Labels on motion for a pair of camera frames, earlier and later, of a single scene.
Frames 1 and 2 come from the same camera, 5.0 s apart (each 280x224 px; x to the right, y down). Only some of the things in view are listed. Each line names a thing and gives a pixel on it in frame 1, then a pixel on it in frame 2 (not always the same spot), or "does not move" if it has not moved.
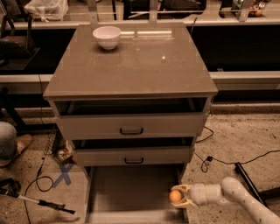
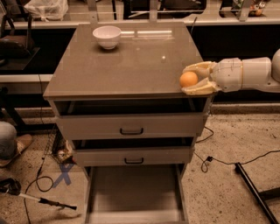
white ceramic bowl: [107, 36] does not move
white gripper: [199, 193] to [227, 74]
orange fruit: [175, 196] to [188, 79]
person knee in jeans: [8, 141] does not move
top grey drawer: [125, 118] does not move
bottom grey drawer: [132, 194] does not move
